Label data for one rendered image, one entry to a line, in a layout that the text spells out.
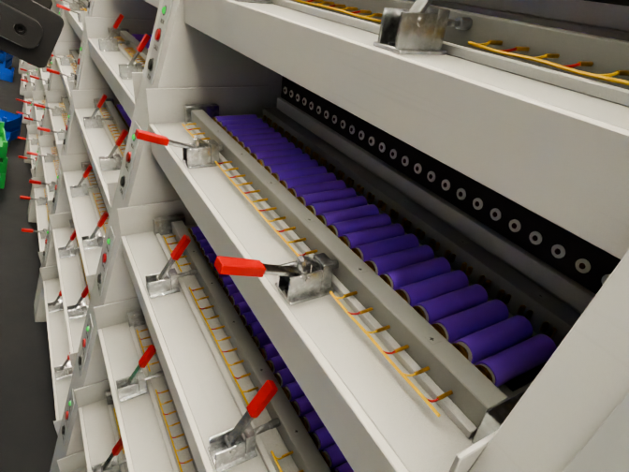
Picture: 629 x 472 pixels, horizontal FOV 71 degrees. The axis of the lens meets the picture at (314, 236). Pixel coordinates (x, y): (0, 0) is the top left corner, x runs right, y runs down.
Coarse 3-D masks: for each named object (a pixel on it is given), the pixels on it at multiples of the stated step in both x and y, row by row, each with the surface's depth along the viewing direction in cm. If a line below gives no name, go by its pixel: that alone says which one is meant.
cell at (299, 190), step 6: (342, 180) 50; (294, 186) 47; (300, 186) 47; (306, 186) 47; (312, 186) 47; (318, 186) 48; (324, 186) 48; (330, 186) 48; (336, 186) 49; (342, 186) 49; (294, 192) 47; (300, 192) 47; (306, 192) 47; (312, 192) 47
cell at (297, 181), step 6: (318, 174) 50; (324, 174) 50; (330, 174) 51; (288, 180) 48; (294, 180) 48; (300, 180) 49; (306, 180) 49; (312, 180) 49; (318, 180) 50; (324, 180) 50; (330, 180) 50; (336, 180) 51; (288, 186) 48
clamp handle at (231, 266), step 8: (216, 264) 30; (224, 264) 29; (232, 264) 30; (240, 264) 30; (248, 264) 31; (256, 264) 31; (264, 264) 32; (272, 264) 33; (304, 264) 33; (224, 272) 30; (232, 272) 30; (240, 272) 30; (248, 272) 31; (256, 272) 31; (264, 272) 31; (272, 272) 32; (280, 272) 32; (288, 272) 33; (296, 272) 33; (304, 272) 34
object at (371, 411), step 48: (192, 96) 65; (240, 96) 69; (336, 144) 57; (192, 192) 50; (240, 192) 49; (432, 192) 45; (240, 240) 41; (288, 240) 41; (480, 240) 40; (240, 288) 41; (576, 288) 33; (288, 336) 33; (336, 336) 31; (336, 384) 28; (384, 384) 28; (528, 384) 29; (336, 432) 29; (384, 432) 25; (432, 432) 26; (480, 432) 24
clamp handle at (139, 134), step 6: (138, 132) 48; (144, 132) 49; (150, 132) 50; (138, 138) 48; (144, 138) 49; (150, 138) 49; (156, 138) 50; (162, 138) 50; (162, 144) 50; (168, 144) 51; (174, 144) 51; (180, 144) 51; (186, 144) 52; (198, 144) 53
